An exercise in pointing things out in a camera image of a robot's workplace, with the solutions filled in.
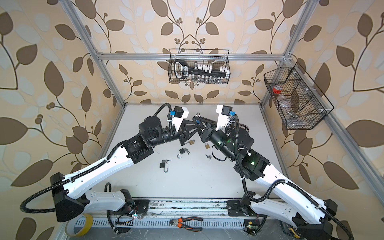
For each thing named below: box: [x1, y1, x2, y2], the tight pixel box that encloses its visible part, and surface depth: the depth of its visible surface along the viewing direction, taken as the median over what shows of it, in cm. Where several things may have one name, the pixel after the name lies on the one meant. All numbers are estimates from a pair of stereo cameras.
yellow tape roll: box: [65, 213, 94, 238], surface depth 67 cm
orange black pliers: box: [169, 216, 203, 232], surface depth 71 cm
